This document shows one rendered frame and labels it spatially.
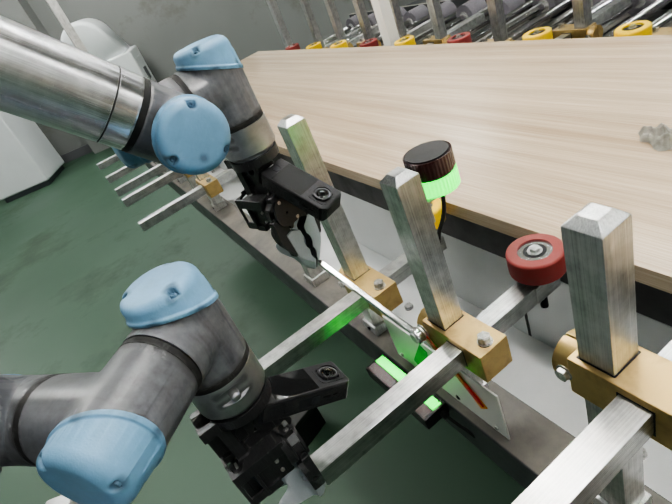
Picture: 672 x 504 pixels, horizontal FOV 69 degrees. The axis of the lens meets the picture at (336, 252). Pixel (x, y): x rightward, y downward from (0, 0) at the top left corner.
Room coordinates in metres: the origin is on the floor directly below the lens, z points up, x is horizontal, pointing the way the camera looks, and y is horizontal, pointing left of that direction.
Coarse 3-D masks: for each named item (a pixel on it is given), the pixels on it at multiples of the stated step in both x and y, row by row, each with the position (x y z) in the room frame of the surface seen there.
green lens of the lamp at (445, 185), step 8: (456, 168) 0.52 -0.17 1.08; (448, 176) 0.51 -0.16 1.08; (456, 176) 0.51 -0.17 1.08; (424, 184) 0.51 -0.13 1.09; (432, 184) 0.51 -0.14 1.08; (440, 184) 0.51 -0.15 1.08; (448, 184) 0.51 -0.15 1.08; (456, 184) 0.51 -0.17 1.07; (432, 192) 0.51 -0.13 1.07; (440, 192) 0.51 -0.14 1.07; (448, 192) 0.51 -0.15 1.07
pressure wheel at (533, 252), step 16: (528, 240) 0.55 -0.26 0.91; (544, 240) 0.54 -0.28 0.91; (560, 240) 0.53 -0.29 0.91; (512, 256) 0.54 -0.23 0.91; (528, 256) 0.53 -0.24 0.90; (544, 256) 0.51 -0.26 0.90; (560, 256) 0.50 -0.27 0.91; (512, 272) 0.53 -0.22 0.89; (528, 272) 0.50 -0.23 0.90; (544, 272) 0.49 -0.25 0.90; (560, 272) 0.49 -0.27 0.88; (544, 304) 0.53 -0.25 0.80
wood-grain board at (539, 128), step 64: (256, 64) 2.88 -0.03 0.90; (320, 64) 2.22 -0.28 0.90; (384, 64) 1.78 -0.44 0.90; (448, 64) 1.48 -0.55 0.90; (512, 64) 1.25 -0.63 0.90; (576, 64) 1.08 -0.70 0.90; (640, 64) 0.94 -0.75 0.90; (320, 128) 1.43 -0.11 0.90; (384, 128) 1.21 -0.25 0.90; (448, 128) 1.05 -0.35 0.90; (512, 128) 0.91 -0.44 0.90; (576, 128) 0.80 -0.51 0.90; (640, 128) 0.71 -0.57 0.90; (512, 192) 0.70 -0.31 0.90; (576, 192) 0.62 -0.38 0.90; (640, 192) 0.56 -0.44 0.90; (640, 256) 0.44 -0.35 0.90
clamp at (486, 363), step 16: (464, 320) 0.50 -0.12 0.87; (432, 336) 0.52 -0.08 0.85; (448, 336) 0.48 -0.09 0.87; (464, 336) 0.47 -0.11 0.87; (496, 336) 0.45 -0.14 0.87; (464, 352) 0.46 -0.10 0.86; (480, 352) 0.44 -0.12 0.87; (496, 352) 0.44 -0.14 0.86; (480, 368) 0.43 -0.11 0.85; (496, 368) 0.43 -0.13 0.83
